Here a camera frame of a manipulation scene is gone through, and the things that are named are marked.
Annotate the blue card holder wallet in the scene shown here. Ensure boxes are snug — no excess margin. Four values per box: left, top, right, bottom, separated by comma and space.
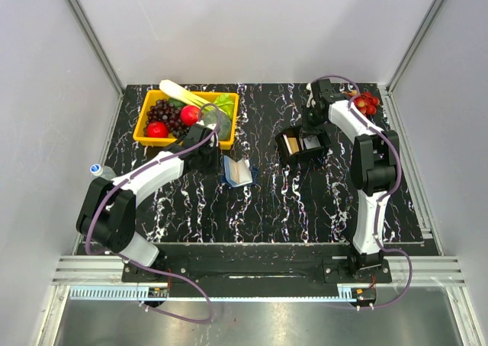
221, 155, 258, 188

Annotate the black card tray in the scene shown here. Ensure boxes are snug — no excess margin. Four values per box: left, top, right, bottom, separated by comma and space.
274, 126, 332, 165

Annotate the gold credit card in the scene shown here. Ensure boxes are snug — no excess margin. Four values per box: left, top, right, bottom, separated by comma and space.
228, 159, 252, 186

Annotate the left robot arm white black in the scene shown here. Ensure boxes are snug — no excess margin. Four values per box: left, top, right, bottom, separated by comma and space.
75, 123, 220, 281

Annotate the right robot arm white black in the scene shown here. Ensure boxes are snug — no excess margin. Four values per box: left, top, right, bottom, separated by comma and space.
302, 78, 402, 282

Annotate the gold cards stack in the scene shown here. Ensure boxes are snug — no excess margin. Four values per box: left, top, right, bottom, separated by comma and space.
284, 134, 301, 155

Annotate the green cantaloupe melon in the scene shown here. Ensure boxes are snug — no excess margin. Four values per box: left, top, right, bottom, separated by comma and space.
203, 110, 232, 141

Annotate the dark blue grape bunch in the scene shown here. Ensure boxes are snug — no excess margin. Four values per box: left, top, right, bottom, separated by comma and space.
172, 127, 190, 139

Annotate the red apple upper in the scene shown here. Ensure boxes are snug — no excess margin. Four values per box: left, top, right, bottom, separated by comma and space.
180, 105, 200, 127

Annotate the red apple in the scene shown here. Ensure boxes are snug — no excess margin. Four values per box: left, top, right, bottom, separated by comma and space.
180, 105, 200, 127
146, 121, 169, 139

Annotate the red lychee bunch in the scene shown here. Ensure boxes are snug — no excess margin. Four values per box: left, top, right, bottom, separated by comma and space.
345, 90, 380, 117

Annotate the red apple lower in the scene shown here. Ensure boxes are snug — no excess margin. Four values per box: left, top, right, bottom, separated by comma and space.
146, 121, 169, 139

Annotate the green lettuce leaf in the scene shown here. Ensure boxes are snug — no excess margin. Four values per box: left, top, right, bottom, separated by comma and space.
214, 93, 235, 118

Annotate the green avocado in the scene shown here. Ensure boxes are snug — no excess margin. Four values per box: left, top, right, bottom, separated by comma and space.
168, 98, 185, 108

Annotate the purple grape bunch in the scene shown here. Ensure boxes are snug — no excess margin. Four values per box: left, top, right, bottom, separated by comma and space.
146, 99, 184, 132

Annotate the white daikon radish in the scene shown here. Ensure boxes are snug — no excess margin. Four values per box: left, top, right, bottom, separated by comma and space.
159, 79, 217, 110

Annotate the yellow plastic bin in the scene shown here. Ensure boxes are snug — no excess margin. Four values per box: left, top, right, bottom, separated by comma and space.
133, 89, 240, 150

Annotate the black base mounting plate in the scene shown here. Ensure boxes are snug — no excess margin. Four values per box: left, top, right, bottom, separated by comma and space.
121, 242, 393, 300

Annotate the clear water bottle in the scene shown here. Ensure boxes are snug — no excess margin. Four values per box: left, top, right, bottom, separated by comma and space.
90, 163, 117, 181

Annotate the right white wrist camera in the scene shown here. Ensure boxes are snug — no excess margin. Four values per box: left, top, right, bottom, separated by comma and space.
306, 83, 316, 111

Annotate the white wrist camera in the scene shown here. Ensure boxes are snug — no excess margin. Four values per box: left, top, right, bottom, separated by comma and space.
198, 113, 218, 130
306, 83, 316, 111

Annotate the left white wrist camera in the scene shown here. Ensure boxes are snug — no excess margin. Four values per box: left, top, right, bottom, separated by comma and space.
198, 113, 218, 130

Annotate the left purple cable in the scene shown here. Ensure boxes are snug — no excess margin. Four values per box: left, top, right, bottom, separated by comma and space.
85, 102, 226, 323

